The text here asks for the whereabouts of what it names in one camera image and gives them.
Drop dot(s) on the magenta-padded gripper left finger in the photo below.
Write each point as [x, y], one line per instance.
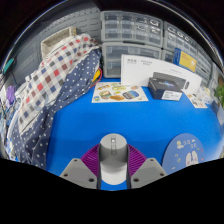
[78, 171]

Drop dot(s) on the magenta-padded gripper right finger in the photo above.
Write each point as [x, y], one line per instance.
[148, 171]

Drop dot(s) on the white computer mouse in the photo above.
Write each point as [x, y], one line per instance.
[113, 160]

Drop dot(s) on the round blue rabbit mouse pad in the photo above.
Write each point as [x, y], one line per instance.
[183, 153]

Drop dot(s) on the navy polka-dot cloth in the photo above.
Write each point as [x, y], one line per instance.
[40, 133]

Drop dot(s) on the small black box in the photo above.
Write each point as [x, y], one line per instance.
[160, 88]

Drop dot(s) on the food sticker sheet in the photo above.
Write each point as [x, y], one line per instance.
[118, 91]

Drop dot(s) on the pale sticker sheet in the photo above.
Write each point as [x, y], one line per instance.
[196, 100]

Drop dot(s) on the clear plastic packet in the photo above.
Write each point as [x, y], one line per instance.
[206, 95]

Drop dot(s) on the yellow and red object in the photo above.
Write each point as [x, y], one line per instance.
[96, 75]

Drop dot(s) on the red-blue checked cloth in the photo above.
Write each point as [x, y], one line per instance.
[50, 76]

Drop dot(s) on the white keyboard box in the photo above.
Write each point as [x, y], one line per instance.
[140, 71]

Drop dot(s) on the purple bag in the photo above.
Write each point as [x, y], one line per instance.
[10, 95]

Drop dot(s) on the green potted plant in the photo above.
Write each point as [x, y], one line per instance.
[220, 93]

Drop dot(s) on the grey large-drawer cabinet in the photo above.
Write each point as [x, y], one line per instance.
[113, 61]

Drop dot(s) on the yellow and blue box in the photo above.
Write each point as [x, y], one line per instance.
[186, 60]

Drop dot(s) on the teal lamp shade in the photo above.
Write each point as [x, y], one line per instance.
[8, 65]

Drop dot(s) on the white woven basket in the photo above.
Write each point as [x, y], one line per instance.
[56, 39]

